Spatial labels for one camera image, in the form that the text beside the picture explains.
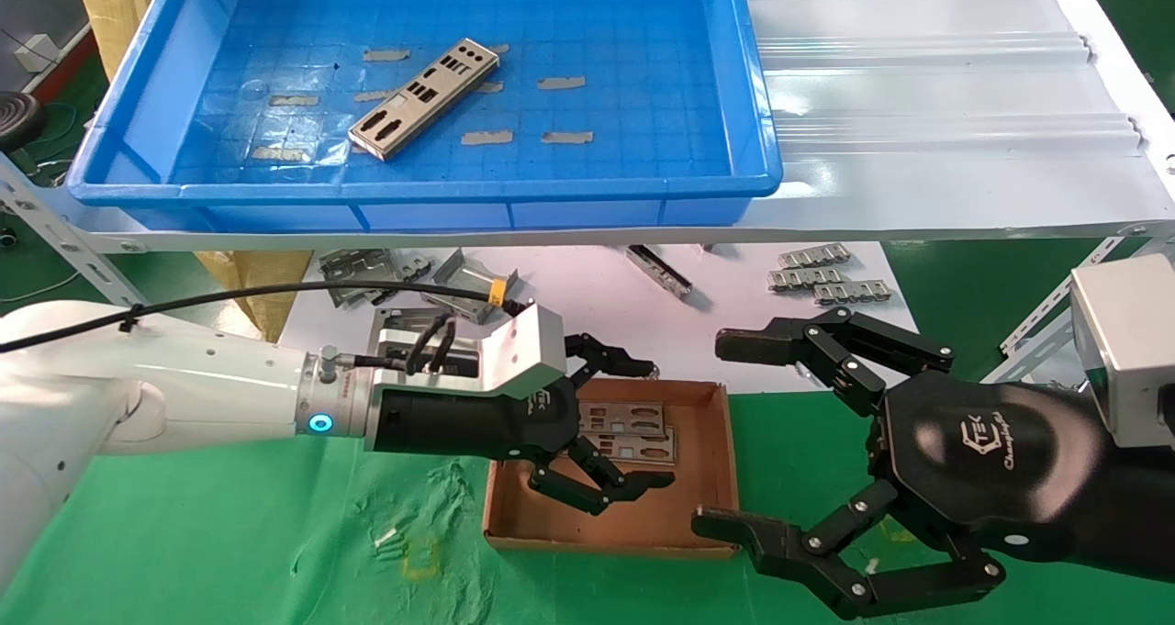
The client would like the short black camera cable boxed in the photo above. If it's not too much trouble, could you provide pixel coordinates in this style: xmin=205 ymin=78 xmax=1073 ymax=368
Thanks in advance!
xmin=340 ymin=318 xmax=458 ymax=375

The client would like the silver metal IO shield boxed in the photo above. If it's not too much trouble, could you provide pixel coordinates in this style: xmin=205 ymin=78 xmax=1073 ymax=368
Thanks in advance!
xmin=347 ymin=38 xmax=501 ymax=161
xmin=576 ymin=402 xmax=667 ymax=439
xmin=571 ymin=426 xmax=678 ymax=466

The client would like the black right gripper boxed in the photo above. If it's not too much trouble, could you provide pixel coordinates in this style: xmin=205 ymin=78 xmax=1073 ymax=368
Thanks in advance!
xmin=690 ymin=307 xmax=1175 ymax=621

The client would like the white flat board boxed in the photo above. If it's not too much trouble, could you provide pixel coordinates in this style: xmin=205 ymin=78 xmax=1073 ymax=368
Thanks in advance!
xmin=275 ymin=242 xmax=919 ymax=404

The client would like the black round stool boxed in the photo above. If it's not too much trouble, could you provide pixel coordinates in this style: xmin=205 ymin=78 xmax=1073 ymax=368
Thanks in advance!
xmin=0 ymin=93 xmax=47 ymax=153

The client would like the perforated white shelf post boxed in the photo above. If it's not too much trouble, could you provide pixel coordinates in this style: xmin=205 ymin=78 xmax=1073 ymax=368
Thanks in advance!
xmin=999 ymin=235 xmax=1175 ymax=385
xmin=0 ymin=152 xmax=152 ymax=312

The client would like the small ridged metal clip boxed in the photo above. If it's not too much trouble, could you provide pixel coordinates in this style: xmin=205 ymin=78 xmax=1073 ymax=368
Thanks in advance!
xmin=767 ymin=267 xmax=845 ymax=293
xmin=778 ymin=244 xmax=852 ymax=270
xmin=813 ymin=281 xmax=893 ymax=306

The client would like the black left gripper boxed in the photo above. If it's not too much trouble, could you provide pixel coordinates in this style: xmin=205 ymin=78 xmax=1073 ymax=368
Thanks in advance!
xmin=372 ymin=333 xmax=677 ymax=518

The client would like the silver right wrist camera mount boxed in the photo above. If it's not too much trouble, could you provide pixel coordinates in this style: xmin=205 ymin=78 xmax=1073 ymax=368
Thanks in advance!
xmin=1069 ymin=253 xmax=1175 ymax=447

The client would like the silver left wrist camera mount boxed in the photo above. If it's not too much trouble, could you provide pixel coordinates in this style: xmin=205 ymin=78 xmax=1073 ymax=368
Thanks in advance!
xmin=370 ymin=304 xmax=570 ymax=401

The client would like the U-shaped metal bracket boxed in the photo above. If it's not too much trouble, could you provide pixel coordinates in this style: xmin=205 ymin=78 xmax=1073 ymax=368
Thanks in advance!
xmin=420 ymin=249 xmax=520 ymax=326

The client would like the brown cardboard box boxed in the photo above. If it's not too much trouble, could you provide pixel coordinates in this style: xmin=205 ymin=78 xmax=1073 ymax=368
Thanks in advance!
xmin=484 ymin=377 xmax=741 ymax=557

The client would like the long black cable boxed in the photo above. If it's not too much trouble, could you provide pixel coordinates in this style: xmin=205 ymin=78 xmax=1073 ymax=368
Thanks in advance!
xmin=0 ymin=281 xmax=535 ymax=355

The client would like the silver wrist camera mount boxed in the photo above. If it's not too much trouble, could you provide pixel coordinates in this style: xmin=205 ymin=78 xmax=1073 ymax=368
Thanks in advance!
xmin=1069 ymin=253 xmax=1175 ymax=447
xmin=370 ymin=304 xmax=570 ymax=401

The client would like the blue plastic tray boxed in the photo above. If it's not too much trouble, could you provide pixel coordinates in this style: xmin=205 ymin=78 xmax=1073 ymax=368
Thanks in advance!
xmin=66 ymin=0 xmax=784 ymax=233

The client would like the white power socket box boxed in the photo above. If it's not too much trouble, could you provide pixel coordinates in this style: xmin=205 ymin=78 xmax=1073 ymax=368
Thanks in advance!
xmin=14 ymin=33 xmax=62 ymax=73

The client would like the narrow metal shield with flanges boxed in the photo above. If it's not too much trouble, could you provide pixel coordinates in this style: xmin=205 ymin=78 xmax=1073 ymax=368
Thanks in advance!
xmin=626 ymin=245 xmax=694 ymax=300

